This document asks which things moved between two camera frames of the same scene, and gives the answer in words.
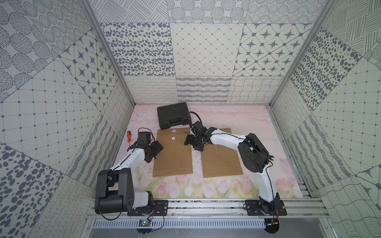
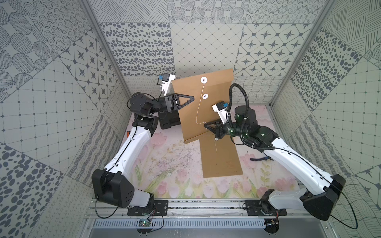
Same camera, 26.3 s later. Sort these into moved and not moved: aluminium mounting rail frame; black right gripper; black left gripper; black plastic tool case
Moved: black right gripper; black left gripper
Not moved: aluminium mounting rail frame; black plastic tool case
